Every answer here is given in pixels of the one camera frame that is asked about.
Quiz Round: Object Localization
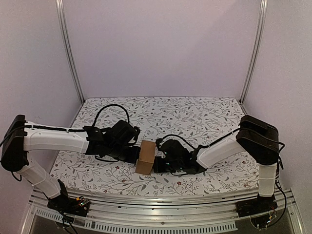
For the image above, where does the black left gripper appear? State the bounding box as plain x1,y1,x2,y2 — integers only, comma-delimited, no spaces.
108,144,141,165

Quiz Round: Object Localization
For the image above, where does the brown cardboard box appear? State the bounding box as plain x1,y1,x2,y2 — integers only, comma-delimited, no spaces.
135,140,156,175

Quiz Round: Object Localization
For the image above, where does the floral patterned table mat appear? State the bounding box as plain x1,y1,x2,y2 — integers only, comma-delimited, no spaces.
50,97,258,196

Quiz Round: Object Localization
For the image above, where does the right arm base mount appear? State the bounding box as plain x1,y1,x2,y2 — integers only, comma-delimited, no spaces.
235,195,277,217

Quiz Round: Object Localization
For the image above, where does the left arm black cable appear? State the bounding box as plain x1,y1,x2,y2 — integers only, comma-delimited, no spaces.
0,104,130,147

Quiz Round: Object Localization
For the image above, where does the left aluminium frame post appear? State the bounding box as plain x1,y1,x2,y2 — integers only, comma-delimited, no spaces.
55,0,85,103

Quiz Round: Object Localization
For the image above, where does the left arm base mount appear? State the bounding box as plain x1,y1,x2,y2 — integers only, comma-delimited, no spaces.
47,179,91,217

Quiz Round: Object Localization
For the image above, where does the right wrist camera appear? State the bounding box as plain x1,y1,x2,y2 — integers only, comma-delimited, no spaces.
156,138,163,152

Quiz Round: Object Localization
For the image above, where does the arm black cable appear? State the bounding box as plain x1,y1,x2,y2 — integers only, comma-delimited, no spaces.
0,104,130,147
160,129,286,171

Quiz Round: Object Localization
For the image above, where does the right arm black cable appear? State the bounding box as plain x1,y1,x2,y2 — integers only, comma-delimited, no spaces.
160,129,286,171

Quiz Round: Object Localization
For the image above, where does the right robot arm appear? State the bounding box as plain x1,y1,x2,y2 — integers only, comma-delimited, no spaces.
153,115,285,213

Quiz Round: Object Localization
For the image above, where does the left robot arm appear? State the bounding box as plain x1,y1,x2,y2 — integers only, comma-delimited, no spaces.
0,115,140,212

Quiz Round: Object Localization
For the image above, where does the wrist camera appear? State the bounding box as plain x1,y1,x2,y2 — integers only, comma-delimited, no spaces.
134,126,140,142
156,138,163,152

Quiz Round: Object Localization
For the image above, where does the aluminium frame post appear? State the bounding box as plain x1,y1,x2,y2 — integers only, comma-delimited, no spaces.
55,0,85,103
239,0,268,106

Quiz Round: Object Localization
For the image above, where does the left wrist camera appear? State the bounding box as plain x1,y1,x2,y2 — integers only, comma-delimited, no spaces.
134,126,140,142

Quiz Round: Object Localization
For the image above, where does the aluminium front rail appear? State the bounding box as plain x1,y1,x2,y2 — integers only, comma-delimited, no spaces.
21,189,305,234

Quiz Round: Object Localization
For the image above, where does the right aluminium frame post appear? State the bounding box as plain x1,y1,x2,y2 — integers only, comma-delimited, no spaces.
239,0,268,106

